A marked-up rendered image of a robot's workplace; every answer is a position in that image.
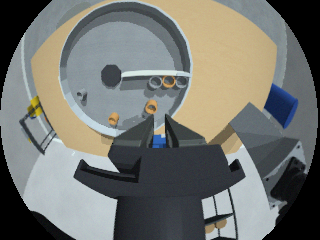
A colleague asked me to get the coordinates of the blue crate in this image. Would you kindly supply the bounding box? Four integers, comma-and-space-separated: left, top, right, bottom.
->
153, 134, 166, 148

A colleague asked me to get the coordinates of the grey metal bushing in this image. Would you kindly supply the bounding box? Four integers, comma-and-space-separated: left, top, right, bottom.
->
149, 75, 162, 88
76, 88, 87, 100
175, 76, 188, 88

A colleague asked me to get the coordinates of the bronze bushing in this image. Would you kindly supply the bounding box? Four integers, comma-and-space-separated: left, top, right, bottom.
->
146, 100, 157, 114
108, 113, 119, 125
162, 75, 176, 87

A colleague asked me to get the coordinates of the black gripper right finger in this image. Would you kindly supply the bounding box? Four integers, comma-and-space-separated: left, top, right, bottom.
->
165, 114, 208, 148

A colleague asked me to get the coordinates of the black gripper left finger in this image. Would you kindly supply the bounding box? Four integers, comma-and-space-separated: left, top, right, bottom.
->
111, 114, 154, 148

